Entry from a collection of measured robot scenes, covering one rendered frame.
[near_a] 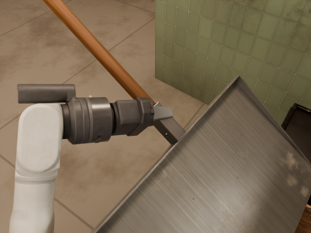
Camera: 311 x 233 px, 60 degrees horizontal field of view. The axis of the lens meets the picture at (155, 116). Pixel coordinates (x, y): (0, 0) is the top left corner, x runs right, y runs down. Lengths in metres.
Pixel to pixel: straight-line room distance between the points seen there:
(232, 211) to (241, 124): 0.22
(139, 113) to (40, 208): 0.24
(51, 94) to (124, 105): 0.13
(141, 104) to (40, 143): 0.19
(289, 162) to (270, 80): 1.19
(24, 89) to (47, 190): 0.18
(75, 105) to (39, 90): 0.07
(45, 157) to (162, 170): 0.23
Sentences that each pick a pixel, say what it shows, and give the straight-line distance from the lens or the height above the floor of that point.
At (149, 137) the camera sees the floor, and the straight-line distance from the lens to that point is 2.07.
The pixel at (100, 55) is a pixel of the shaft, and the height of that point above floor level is 1.31.
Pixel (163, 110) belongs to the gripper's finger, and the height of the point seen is 1.24.
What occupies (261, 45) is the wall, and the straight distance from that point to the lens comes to 1.85.
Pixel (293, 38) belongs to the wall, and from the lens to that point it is 1.77.
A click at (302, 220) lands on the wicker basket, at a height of 0.72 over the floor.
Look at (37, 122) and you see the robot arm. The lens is 0.46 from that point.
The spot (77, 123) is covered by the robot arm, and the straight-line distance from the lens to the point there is 0.48.
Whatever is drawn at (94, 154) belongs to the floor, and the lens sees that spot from 2.03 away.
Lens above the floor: 1.65
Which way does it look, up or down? 48 degrees down
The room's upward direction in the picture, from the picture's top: straight up
